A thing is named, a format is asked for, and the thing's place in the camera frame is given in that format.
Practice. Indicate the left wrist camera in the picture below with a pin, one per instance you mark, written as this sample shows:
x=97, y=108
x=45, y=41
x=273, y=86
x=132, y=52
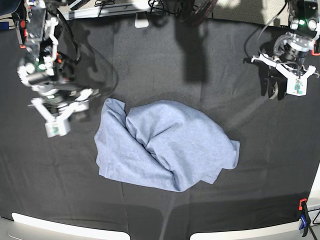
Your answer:
x=297, y=86

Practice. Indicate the black table cloth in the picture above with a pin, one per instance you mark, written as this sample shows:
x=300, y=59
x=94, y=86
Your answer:
x=57, y=179

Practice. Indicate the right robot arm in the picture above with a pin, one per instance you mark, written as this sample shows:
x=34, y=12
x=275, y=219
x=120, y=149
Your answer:
x=48, y=66

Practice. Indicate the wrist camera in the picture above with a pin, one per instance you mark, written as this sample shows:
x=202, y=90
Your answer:
x=297, y=86
x=57, y=128

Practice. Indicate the white camera mount foot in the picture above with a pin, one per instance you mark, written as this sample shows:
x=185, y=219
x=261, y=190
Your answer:
x=141, y=20

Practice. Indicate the aluminium frame rail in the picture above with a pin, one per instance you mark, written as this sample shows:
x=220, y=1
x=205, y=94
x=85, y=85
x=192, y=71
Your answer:
x=106, y=11

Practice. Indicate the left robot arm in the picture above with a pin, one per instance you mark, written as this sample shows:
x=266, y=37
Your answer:
x=295, y=45

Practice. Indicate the red-black clamp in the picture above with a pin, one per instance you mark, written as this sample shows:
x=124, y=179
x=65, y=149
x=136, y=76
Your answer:
x=316, y=48
x=20, y=27

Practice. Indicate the red-black clamp far left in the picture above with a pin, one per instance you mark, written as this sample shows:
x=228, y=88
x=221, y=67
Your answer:
x=20, y=27

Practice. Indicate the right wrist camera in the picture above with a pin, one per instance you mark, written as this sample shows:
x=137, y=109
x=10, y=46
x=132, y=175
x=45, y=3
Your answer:
x=57, y=128

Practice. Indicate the blue-grey t-shirt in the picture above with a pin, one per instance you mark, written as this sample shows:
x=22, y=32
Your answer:
x=165, y=145

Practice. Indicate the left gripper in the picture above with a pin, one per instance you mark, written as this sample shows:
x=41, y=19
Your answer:
x=274, y=81

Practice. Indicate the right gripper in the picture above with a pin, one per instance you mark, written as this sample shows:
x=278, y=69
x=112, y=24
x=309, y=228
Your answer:
x=55, y=107

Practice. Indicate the red-black clamp far right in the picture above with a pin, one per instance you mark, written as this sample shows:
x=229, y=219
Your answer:
x=316, y=48

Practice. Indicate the red-blue clamp near right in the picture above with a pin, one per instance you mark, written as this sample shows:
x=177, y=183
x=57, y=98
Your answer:
x=304, y=217

